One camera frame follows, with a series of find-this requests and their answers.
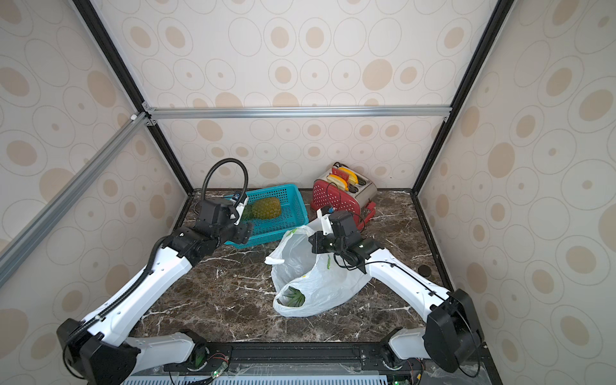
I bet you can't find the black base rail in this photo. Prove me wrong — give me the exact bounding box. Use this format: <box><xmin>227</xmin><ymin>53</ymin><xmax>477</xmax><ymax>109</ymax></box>
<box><xmin>119</xmin><ymin>340</ymin><xmax>501</xmax><ymax>385</ymax></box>

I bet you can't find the left aluminium frame bar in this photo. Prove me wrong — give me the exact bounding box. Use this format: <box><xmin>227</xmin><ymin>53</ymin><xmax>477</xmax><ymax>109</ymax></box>
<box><xmin>1</xmin><ymin>112</ymin><xmax>147</xmax><ymax>285</ymax></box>

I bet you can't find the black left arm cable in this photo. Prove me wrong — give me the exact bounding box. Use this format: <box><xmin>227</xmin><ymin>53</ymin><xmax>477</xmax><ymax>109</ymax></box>
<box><xmin>201</xmin><ymin>157</ymin><xmax>250</xmax><ymax>205</ymax></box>

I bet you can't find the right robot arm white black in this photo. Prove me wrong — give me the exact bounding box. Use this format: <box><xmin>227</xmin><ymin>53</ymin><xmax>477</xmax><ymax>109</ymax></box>
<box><xmin>309</xmin><ymin>206</ymin><xmax>484</xmax><ymax>373</ymax></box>

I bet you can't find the red toaster with toast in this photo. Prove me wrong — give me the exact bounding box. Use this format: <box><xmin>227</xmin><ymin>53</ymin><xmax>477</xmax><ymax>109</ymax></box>
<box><xmin>311</xmin><ymin>162</ymin><xmax>378</xmax><ymax>231</ymax></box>

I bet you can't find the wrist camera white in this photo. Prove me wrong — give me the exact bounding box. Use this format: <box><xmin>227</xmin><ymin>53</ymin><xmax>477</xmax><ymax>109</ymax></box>
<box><xmin>317</xmin><ymin>207</ymin><xmax>333</xmax><ymax>236</ymax></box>
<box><xmin>231</xmin><ymin>192</ymin><xmax>249</xmax><ymax>226</ymax></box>

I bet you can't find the white plastic bag lemon print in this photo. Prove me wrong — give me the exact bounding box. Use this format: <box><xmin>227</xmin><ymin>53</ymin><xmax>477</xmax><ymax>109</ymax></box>
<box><xmin>265</xmin><ymin>219</ymin><xmax>371</xmax><ymax>318</ymax></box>

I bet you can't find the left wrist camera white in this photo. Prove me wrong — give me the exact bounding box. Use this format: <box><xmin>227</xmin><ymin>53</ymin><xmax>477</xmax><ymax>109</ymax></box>
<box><xmin>231</xmin><ymin>192</ymin><xmax>249</xmax><ymax>226</ymax></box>

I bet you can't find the small pineapple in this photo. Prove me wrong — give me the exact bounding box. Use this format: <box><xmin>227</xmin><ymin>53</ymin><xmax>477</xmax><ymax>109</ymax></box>
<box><xmin>242</xmin><ymin>197</ymin><xmax>282</xmax><ymax>221</ymax></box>

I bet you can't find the horizontal aluminium frame bar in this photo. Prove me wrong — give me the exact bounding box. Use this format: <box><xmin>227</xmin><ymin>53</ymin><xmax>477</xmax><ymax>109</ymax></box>
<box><xmin>147</xmin><ymin>105</ymin><xmax>452</xmax><ymax>120</ymax></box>

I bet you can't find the large pineapple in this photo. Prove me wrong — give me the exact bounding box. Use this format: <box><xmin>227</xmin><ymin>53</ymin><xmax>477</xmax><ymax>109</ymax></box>
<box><xmin>278</xmin><ymin>287</ymin><xmax>306</xmax><ymax>308</ymax></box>

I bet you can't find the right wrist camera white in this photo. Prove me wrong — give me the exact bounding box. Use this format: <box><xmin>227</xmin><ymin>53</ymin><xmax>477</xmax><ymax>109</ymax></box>
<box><xmin>317</xmin><ymin>207</ymin><xmax>333</xmax><ymax>236</ymax></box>

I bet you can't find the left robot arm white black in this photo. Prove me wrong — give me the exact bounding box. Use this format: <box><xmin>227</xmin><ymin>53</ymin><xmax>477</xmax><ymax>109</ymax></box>
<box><xmin>56</xmin><ymin>192</ymin><xmax>253</xmax><ymax>384</ymax></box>

